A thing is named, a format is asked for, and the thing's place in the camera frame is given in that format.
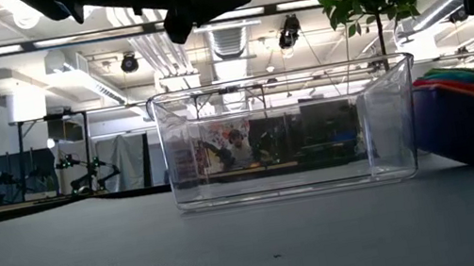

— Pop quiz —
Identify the black ceiling spotlight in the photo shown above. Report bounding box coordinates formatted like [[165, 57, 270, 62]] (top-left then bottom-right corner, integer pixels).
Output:
[[274, 12, 304, 52], [118, 50, 141, 75], [447, 6, 470, 25]]

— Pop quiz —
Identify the person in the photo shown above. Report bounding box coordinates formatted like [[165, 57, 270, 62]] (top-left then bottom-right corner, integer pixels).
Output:
[[223, 125, 258, 172]]

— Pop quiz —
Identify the silver ventilation duct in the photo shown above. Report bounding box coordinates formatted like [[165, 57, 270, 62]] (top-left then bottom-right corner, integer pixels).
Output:
[[203, 16, 269, 63]]

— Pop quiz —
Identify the black metal frame stand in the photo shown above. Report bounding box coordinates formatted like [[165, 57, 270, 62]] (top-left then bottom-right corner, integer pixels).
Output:
[[8, 108, 100, 203]]

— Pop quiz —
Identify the clear plastic basket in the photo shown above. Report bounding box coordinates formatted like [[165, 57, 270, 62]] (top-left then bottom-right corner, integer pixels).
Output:
[[143, 50, 433, 220]]

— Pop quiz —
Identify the purple measuring cup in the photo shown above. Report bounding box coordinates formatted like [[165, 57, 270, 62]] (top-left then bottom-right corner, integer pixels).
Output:
[[406, 76, 474, 175]]

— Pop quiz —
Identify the gray cloth cover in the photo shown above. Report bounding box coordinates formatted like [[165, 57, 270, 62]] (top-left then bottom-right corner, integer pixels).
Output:
[[92, 130, 156, 195]]

